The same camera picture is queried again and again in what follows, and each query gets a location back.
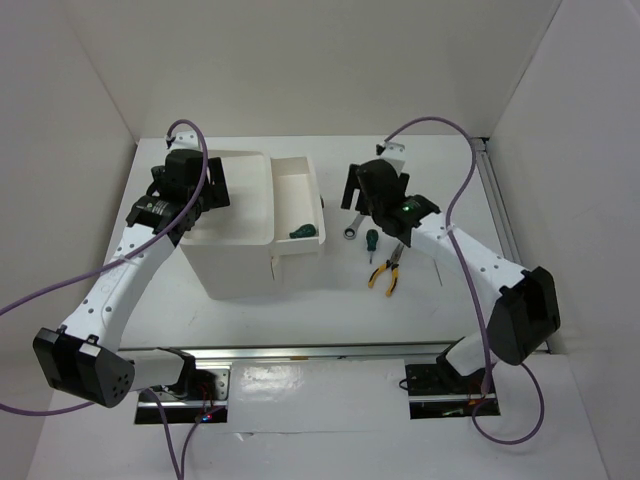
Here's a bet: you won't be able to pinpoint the aluminium front rail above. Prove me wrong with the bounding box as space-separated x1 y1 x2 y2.
119 340 446 365

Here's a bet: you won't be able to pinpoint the large silver ratchet wrench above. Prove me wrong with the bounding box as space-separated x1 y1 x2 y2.
343 214 365 240

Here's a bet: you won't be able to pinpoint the yellow black needle-nose pliers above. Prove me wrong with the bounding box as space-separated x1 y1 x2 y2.
367 242 405 298

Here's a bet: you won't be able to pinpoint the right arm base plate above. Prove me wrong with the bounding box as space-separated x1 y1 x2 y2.
398 363 500 420

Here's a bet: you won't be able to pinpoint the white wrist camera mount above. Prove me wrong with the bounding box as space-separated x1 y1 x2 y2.
376 142 406 175
164 130 200 151

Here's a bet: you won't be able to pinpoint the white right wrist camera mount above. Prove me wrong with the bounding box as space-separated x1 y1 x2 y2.
376 142 406 175

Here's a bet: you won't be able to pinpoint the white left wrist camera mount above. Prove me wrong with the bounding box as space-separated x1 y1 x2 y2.
164 130 200 151

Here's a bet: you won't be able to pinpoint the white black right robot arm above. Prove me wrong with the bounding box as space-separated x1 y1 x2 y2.
342 159 560 392

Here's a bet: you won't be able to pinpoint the white top drawer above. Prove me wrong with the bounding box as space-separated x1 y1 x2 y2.
271 156 326 256

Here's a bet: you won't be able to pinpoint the green stubby screwdriver plain cap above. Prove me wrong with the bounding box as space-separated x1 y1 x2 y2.
289 223 317 239

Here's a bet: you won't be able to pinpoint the white drawer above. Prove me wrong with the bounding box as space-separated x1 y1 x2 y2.
271 156 326 256
271 256 283 284

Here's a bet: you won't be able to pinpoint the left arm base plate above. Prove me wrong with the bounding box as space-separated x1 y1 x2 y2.
151 363 231 425

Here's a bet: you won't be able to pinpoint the red handle long screwdriver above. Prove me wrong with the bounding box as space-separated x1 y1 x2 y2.
433 260 444 287

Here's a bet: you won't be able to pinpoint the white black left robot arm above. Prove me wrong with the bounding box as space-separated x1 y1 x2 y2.
33 147 326 408

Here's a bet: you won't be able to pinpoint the green stubby screwdriver orange cap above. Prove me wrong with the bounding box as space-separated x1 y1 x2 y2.
365 229 379 263

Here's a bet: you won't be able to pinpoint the white drawer cabinet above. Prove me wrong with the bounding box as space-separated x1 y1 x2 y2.
180 150 277 300

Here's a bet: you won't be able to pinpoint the white middle drawer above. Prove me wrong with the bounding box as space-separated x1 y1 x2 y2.
271 256 283 284

